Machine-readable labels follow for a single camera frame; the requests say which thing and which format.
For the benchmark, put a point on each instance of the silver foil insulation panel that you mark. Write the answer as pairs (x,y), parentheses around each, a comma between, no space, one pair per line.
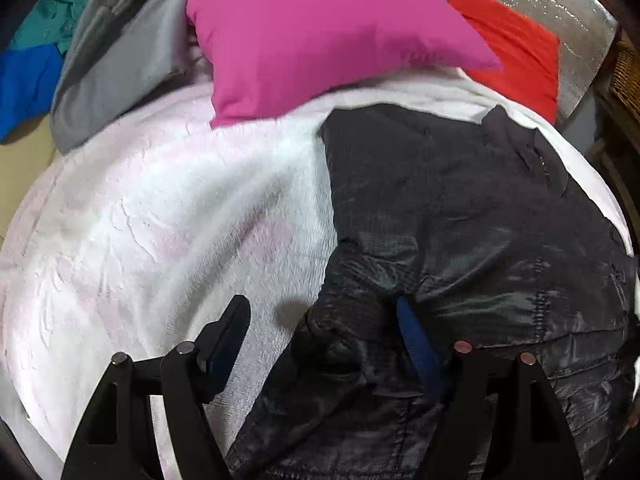
(575,15)

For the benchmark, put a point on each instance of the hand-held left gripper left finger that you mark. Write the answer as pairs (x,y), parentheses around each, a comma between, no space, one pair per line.
(224,356)

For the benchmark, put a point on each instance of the wicker basket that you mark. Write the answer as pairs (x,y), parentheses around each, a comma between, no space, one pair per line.
(629,70)

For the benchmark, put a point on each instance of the teal shirt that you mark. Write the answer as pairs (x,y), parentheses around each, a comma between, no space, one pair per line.
(55,10)

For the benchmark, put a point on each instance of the red pillow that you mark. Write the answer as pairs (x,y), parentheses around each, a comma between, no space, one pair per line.
(515,45)

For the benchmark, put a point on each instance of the black quilted jacket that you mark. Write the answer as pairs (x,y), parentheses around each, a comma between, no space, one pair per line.
(450,210)

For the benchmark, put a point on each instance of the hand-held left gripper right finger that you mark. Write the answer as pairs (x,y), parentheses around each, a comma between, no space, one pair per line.
(416,342)

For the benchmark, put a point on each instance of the grey cloth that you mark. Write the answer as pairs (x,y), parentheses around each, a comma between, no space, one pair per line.
(120,65)

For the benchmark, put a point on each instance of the pink pillow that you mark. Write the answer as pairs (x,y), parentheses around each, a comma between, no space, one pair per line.
(310,35)

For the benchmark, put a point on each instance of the blue cloth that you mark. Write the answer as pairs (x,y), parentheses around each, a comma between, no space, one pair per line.
(27,85)

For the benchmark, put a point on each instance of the white fluffy blanket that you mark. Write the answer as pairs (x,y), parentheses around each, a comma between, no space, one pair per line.
(165,210)

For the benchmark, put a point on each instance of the wooden shelf unit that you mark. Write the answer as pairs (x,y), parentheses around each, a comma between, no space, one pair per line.
(612,160)

